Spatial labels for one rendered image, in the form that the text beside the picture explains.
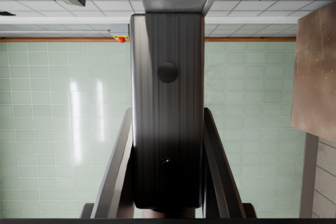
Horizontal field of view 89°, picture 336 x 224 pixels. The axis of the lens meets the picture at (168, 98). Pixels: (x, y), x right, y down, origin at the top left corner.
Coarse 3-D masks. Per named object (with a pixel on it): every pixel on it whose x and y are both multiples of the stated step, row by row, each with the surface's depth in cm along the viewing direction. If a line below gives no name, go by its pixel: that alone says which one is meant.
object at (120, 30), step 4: (112, 24) 94; (116, 24) 94; (120, 24) 94; (124, 24) 94; (128, 24) 95; (112, 28) 94; (116, 28) 94; (120, 28) 94; (124, 28) 94; (128, 28) 95; (112, 32) 94; (116, 32) 94; (120, 32) 94; (124, 32) 94; (128, 32) 95; (120, 36) 97; (124, 36) 97; (128, 36) 98
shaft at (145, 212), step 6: (144, 210) 9; (150, 210) 8; (186, 210) 8; (192, 210) 9; (144, 216) 9; (150, 216) 8; (156, 216) 8; (162, 216) 8; (168, 216) 8; (174, 216) 8; (180, 216) 8; (186, 216) 8; (192, 216) 9
